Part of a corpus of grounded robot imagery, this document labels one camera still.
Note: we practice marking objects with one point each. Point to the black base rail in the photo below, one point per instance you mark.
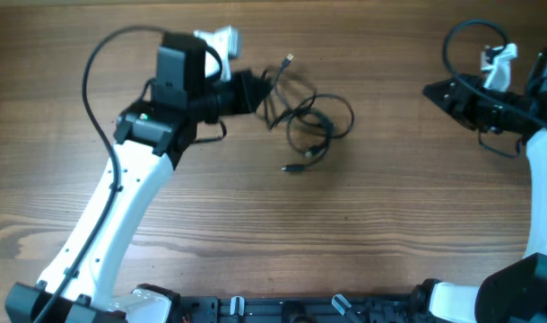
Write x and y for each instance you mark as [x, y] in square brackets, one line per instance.
[339, 308]

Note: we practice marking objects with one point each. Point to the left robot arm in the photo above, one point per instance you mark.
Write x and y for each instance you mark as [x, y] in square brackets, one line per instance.
[193, 84]

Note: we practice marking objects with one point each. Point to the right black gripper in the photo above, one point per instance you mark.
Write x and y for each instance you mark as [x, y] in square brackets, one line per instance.
[459, 103]

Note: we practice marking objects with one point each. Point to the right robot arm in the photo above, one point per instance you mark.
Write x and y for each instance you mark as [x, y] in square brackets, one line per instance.
[516, 293]

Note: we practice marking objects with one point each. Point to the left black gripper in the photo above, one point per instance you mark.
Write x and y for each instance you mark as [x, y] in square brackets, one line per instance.
[240, 85]

